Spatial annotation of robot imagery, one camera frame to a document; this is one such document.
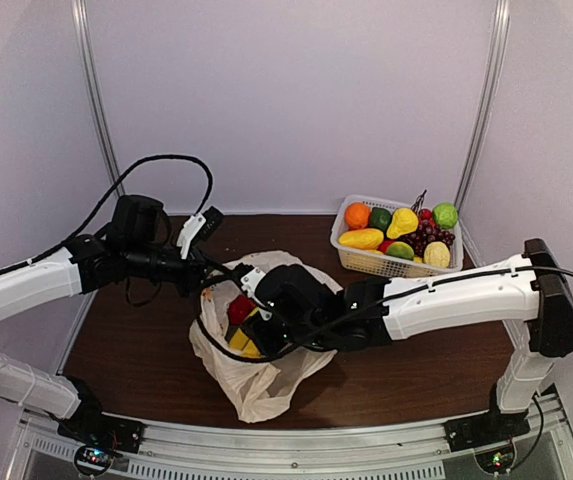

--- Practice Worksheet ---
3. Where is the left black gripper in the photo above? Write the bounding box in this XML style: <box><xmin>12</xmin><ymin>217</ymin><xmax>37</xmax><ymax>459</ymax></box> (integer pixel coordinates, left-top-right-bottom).
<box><xmin>124</xmin><ymin>240</ymin><xmax>232</xmax><ymax>298</ymax></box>

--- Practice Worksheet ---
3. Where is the yellow banana bunch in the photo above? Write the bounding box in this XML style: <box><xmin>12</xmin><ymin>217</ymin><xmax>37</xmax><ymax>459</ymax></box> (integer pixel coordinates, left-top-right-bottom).
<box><xmin>226</xmin><ymin>308</ymin><xmax>262</xmax><ymax>359</ymax></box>

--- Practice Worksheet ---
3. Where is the green apple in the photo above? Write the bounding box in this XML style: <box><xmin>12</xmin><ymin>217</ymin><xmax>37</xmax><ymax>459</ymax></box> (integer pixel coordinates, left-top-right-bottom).
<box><xmin>432</xmin><ymin>202</ymin><xmax>459</xmax><ymax>230</ymax></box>

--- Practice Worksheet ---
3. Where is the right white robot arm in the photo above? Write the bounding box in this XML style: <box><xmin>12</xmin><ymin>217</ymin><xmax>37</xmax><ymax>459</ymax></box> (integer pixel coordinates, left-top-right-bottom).
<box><xmin>241</xmin><ymin>239</ymin><xmax>573</xmax><ymax>442</ymax></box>

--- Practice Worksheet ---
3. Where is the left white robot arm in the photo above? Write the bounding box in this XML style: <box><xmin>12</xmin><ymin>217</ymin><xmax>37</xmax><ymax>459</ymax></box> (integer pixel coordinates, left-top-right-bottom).
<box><xmin>0</xmin><ymin>195</ymin><xmax>222</xmax><ymax>444</ymax></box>

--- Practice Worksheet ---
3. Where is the red apple in bag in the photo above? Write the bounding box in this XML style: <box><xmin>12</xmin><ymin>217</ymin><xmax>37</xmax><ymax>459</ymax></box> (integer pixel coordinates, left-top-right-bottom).
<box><xmin>227</xmin><ymin>295</ymin><xmax>257</xmax><ymax>326</ymax></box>

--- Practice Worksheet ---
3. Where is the white plastic basket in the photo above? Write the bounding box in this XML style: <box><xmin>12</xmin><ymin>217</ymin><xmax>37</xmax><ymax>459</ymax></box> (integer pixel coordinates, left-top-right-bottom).
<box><xmin>330</xmin><ymin>194</ymin><xmax>464</xmax><ymax>278</ymax></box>

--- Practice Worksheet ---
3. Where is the red apple in basket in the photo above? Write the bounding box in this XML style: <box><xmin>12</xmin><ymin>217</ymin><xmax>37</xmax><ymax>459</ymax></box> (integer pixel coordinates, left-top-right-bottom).
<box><xmin>378</xmin><ymin>239</ymin><xmax>394</xmax><ymax>254</ymax></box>

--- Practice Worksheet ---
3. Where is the orange in basket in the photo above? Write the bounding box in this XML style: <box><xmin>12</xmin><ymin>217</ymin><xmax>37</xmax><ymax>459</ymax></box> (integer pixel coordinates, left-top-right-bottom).
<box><xmin>344</xmin><ymin>202</ymin><xmax>371</xmax><ymax>230</ymax></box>

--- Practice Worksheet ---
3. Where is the green yellow mango in basket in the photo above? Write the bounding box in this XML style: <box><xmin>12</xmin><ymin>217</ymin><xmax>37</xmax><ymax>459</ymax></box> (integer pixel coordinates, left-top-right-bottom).
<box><xmin>385</xmin><ymin>241</ymin><xmax>415</xmax><ymax>261</ymax></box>

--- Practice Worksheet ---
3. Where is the green lime in basket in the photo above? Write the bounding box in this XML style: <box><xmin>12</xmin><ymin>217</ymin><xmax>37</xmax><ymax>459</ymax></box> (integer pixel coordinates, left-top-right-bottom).
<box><xmin>368</xmin><ymin>207</ymin><xmax>392</xmax><ymax>234</ymax></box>

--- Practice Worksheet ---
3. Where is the yellow lemon in basket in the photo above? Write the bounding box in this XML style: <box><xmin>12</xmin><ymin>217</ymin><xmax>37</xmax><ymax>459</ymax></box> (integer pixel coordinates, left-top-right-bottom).
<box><xmin>423</xmin><ymin>241</ymin><xmax>451</xmax><ymax>268</ymax></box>

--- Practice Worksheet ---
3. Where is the red grape bunch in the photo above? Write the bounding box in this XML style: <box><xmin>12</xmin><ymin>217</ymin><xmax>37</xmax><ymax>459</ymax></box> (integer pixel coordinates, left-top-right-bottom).
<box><xmin>400</xmin><ymin>190</ymin><xmax>457</xmax><ymax>257</ymax></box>

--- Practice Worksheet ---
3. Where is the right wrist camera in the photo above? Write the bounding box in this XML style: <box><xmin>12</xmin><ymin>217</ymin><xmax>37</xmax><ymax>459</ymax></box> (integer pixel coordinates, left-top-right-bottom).
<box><xmin>235</xmin><ymin>263</ymin><xmax>272</xmax><ymax>321</ymax></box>

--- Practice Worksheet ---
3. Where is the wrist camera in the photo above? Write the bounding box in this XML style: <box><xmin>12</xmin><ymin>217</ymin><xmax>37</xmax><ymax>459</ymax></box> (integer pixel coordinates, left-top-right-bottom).
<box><xmin>176</xmin><ymin>206</ymin><xmax>224</xmax><ymax>260</ymax></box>
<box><xmin>235</xmin><ymin>263</ymin><xmax>272</xmax><ymax>321</ymax></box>

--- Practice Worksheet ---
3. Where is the right black cable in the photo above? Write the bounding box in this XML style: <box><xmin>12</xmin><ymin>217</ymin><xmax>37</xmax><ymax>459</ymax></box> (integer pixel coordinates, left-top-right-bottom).
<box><xmin>195</xmin><ymin>259</ymin><xmax>573</xmax><ymax>364</ymax></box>

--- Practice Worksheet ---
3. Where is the black cable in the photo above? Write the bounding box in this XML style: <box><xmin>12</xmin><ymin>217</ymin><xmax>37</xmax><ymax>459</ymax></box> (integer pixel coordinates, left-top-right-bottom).
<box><xmin>0</xmin><ymin>153</ymin><xmax>215</xmax><ymax>286</ymax></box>
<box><xmin>195</xmin><ymin>259</ymin><xmax>573</xmax><ymax>364</ymax></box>

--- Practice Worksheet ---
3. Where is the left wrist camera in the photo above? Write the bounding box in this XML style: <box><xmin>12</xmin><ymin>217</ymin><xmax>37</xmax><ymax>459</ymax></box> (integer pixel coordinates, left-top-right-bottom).
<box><xmin>176</xmin><ymin>206</ymin><xmax>224</xmax><ymax>260</ymax></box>

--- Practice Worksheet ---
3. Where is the left black cable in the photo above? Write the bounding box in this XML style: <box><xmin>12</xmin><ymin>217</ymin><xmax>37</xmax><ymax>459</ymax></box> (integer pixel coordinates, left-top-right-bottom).
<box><xmin>0</xmin><ymin>153</ymin><xmax>215</xmax><ymax>286</ymax></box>

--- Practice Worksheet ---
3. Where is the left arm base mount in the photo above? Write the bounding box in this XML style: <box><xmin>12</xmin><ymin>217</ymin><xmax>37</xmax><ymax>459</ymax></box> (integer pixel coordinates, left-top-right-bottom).
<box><xmin>50</xmin><ymin>407</ymin><xmax>145</xmax><ymax>479</ymax></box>

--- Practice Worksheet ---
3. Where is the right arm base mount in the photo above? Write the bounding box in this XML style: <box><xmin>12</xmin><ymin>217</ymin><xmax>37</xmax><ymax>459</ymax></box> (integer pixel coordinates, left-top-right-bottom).
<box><xmin>444</xmin><ymin>412</ymin><xmax>530</xmax><ymax>476</ymax></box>

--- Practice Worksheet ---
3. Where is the left aluminium corner post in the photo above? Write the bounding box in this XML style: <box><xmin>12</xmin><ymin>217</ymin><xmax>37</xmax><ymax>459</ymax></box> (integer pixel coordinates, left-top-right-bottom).
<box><xmin>71</xmin><ymin>0</ymin><xmax>121</xmax><ymax>184</ymax></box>

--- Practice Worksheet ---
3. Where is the aluminium corner post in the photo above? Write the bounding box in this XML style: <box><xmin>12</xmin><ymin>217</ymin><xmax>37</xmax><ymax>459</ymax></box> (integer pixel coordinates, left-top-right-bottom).
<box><xmin>71</xmin><ymin>0</ymin><xmax>121</xmax><ymax>184</ymax></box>
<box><xmin>455</xmin><ymin>0</ymin><xmax>511</xmax><ymax>211</ymax></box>

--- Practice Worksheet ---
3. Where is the aluminium front rail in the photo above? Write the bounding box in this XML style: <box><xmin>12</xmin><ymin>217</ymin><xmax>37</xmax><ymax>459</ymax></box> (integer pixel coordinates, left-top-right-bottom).
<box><xmin>5</xmin><ymin>394</ymin><xmax>573</xmax><ymax>480</ymax></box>

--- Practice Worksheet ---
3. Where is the right aluminium corner post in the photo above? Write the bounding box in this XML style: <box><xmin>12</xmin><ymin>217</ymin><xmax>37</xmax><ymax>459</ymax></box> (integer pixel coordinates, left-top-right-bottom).
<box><xmin>455</xmin><ymin>0</ymin><xmax>511</xmax><ymax>211</ymax></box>

